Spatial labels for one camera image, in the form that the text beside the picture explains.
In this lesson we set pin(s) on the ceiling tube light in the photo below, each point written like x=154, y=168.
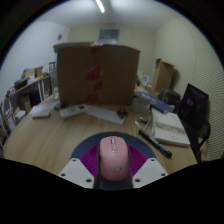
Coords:
x=100, y=6

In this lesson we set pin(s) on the blue round mouse pad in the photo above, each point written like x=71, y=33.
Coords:
x=90, y=141

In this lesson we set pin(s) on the black bag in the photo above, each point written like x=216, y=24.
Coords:
x=170, y=96

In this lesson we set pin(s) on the clear plastic container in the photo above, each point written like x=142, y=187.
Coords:
x=141, y=105

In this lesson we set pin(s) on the black marker pen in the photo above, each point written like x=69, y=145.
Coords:
x=155, y=143

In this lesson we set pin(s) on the open white book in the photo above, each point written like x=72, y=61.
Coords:
x=170, y=128

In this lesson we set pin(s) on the tall narrow cardboard box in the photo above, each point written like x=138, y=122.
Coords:
x=163, y=75

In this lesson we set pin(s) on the large brown cardboard box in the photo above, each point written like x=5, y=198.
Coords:
x=73, y=76

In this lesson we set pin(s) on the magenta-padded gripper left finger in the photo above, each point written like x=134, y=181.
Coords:
x=75, y=171

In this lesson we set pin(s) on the pink computer mouse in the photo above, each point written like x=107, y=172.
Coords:
x=114, y=156

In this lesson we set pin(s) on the small dark brown item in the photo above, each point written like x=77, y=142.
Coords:
x=122, y=112

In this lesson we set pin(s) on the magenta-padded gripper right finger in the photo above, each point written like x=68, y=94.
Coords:
x=150, y=171

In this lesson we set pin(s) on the white paper sheet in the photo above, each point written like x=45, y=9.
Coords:
x=45, y=106
x=105, y=114

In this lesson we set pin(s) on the wooden side desk shelf unit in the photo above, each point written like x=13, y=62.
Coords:
x=26, y=86

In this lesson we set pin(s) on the blue hardcover book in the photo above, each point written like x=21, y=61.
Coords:
x=161, y=106

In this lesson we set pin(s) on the round wall clock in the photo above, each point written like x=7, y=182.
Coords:
x=60, y=37

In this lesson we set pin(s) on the wall window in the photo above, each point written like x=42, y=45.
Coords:
x=109, y=36

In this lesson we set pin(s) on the white book rack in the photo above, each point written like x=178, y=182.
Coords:
x=8, y=120

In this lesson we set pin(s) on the small black clip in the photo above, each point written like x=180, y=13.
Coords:
x=59, y=106

